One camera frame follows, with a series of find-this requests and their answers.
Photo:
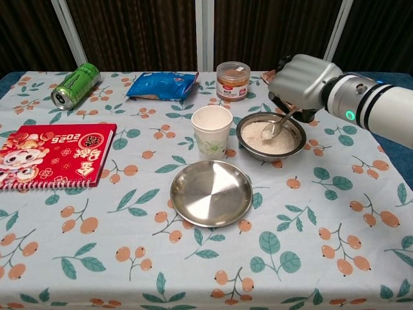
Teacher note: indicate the metal spoon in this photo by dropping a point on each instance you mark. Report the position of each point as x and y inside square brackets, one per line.
[274, 127]

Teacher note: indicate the green drink can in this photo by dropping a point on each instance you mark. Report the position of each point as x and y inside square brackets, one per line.
[75, 85]

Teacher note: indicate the red spiral calendar notebook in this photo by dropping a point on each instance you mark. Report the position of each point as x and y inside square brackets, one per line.
[51, 156]

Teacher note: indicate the metal bowl with grains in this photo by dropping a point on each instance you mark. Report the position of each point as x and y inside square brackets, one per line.
[271, 137]

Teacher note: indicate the blue snack bag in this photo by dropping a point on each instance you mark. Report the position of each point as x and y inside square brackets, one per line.
[163, 86]

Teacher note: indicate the steel plate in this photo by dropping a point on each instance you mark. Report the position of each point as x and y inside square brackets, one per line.
[211, 193]

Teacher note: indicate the floral patterned tablecloth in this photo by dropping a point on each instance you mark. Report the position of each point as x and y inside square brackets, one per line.
[193, 210]

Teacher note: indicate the clear jar with brown contents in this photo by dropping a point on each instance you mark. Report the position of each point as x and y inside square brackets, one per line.
[233, 80]

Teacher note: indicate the orange clear snack bag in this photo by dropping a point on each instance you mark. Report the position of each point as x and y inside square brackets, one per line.
[268, 77]

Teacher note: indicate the white paper cup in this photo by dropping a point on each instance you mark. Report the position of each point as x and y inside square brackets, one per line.
[211, 132]

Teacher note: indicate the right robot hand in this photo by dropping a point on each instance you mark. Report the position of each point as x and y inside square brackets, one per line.
[301, 85]

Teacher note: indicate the dark folding screen panels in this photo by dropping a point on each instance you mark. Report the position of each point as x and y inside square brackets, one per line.
[206, 32]

